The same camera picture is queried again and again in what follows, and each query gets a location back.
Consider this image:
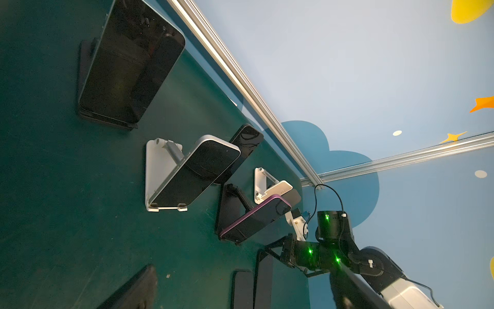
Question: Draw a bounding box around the black phone stand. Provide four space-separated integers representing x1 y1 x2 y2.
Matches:
215 184 255 242

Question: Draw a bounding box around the white-edged phone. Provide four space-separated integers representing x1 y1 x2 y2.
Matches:
151 135 241 207

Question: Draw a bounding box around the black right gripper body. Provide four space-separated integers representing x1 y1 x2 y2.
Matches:
264 234 320 278

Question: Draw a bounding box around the horizontal aluminium back bar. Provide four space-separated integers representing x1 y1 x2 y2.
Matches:
168 0 323 186

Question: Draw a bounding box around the black stand far left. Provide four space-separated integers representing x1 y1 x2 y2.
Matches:
76 38 138 131

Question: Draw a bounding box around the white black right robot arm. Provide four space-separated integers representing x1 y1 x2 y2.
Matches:
265 211 442 308

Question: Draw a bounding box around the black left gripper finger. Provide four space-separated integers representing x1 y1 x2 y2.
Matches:
98 264 158 309

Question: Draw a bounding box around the purple phone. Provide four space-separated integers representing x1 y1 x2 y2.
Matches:
219 194 292 243

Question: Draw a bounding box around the white stand under phone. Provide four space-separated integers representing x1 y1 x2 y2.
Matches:
145 138 188 212

